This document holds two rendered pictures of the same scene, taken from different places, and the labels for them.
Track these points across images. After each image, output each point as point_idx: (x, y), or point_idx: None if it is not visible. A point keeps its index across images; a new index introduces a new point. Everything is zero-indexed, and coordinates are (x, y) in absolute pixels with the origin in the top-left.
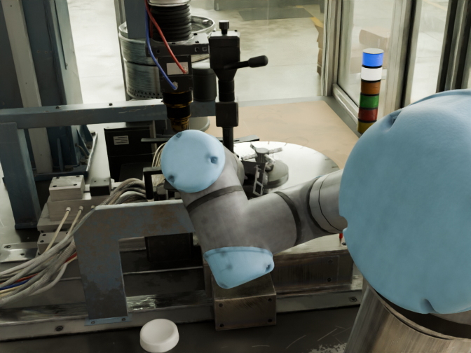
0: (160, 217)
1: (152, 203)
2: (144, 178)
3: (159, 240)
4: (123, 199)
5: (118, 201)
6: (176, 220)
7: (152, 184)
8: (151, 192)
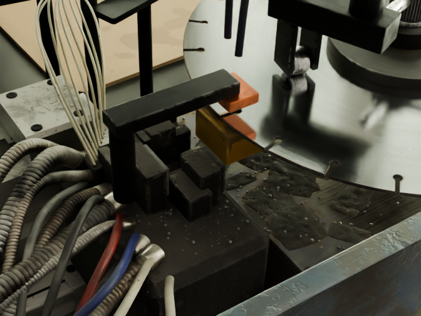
0: (353, 307)
1: (331, 273)
2: (20, 124)
3: (190, 315)
4: (74, 237)
5: (35, 238)
6: (390, 298)
7: (135, 156)
8: (134, 181)
